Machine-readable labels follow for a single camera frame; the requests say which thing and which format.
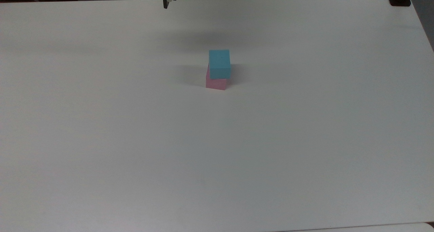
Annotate pink foam cube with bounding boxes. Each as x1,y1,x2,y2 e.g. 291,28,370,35
205,64,228,90

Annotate blue foam cube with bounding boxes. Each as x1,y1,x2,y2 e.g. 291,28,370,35
209,49,232,79

